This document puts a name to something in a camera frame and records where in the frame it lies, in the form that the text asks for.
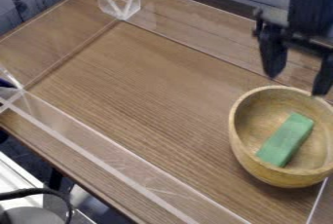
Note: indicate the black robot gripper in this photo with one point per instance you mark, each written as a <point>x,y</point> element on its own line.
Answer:
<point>301,27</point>

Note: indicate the green rectangular block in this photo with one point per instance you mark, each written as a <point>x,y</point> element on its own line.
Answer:
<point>286,140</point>

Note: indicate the brown wooden bowl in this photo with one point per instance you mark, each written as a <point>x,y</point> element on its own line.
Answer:
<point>257,114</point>

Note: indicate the clear acrylic front barrier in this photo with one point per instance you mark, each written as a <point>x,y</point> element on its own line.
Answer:
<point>110,171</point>

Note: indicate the clear acrylic corner bracket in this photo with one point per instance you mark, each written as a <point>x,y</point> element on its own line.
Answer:
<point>121,9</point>

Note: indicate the grey metal bracket with screw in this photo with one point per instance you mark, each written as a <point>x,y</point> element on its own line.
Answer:
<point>56,205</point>

